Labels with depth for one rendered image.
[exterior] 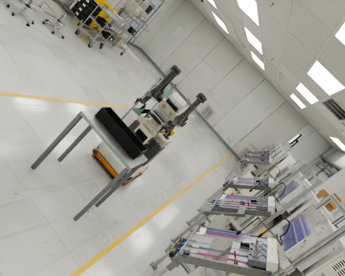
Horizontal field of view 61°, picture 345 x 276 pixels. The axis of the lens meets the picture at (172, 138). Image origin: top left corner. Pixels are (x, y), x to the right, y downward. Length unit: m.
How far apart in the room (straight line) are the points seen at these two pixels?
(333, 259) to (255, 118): 10.37
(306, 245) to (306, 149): 10.34
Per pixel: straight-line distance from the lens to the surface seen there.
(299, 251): 2.38
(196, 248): 2.68
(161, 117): 3.62
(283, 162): 8.43
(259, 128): 12.48
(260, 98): 12.52
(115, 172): 3.90
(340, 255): 2.43
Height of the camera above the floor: 1.93
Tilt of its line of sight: 15 degrees down
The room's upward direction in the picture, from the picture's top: 47 degrees clockwise
